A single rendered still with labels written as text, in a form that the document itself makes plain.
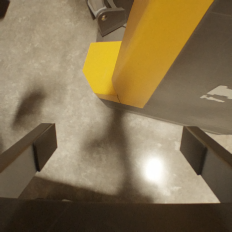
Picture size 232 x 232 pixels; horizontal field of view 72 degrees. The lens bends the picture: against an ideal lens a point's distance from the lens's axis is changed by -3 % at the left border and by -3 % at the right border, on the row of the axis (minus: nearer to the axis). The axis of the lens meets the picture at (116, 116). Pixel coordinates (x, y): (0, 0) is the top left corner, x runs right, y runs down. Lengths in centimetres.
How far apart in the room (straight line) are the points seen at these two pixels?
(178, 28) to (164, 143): 78
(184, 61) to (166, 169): 75
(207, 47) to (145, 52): 7
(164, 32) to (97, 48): 50
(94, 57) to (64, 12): 66
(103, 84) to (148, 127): 42
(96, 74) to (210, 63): 45
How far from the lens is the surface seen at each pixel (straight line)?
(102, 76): 60
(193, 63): 24
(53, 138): 16
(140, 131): 90
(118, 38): 73
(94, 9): 66
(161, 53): 23
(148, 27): 19
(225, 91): 32
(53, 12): 131
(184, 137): 16
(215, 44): 20
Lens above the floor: 90
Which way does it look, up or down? 80 degrees down
